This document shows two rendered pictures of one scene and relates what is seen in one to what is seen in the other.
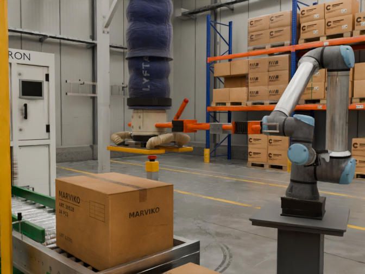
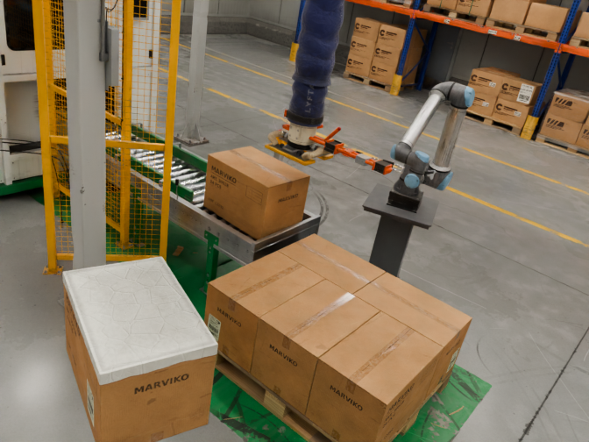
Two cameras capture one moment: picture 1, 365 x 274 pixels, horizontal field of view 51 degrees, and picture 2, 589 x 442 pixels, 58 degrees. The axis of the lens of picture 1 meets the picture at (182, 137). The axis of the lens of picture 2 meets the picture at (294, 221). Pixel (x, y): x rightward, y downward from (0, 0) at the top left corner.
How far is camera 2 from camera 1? 1.70 m
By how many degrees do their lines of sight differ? 26
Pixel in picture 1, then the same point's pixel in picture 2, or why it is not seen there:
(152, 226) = (291, 207)
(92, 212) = (249, 194)
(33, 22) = not seen: outside the picture
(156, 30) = (324, 65)
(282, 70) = not seen: outside the picture
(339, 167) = (439, 178)
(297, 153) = (412, 181)
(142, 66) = (307, 92)
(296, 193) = (402, 189)
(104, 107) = (201, 19)
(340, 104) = (453, 132)
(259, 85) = not seen: outside the picture
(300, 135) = (416, 168)
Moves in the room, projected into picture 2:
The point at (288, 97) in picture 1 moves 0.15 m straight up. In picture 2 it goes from (415, 131) to (422, 107)
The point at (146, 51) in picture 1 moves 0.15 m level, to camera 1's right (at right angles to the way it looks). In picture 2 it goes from (313, 81) to (338, 85)
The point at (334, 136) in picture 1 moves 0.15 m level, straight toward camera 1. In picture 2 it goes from (442, 155) to (441, 161)
